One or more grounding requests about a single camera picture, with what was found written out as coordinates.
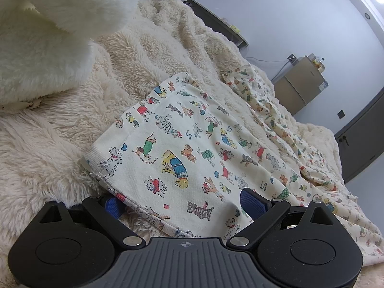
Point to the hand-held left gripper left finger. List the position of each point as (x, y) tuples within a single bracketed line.
[(114, 207)]

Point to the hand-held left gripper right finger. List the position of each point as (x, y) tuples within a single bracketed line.
[(252, 201)]

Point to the dog print pajama pants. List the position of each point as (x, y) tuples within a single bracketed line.
[(192, 144)]

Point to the cream fluffy blanket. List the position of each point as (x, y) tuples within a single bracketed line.
[(75, 144)]

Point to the small gold fridge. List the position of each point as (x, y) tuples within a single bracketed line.
[(300, 84)]

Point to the dark grey cabinet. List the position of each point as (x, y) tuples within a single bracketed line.
[(363, 138)]

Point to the bottles on fridge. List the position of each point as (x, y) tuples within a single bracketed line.
[(318, 62)]

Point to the yellow item on desk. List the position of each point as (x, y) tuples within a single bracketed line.
[(235, 28)]

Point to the white fluffy plush cloth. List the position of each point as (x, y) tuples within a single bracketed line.
[(51, 36)]

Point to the grey desk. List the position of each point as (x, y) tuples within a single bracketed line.
[(210, 18)]

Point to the dark wall switch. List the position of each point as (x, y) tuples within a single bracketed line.
[(341, 114)]

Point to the wall power socket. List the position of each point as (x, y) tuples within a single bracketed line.
[(291, 58)]

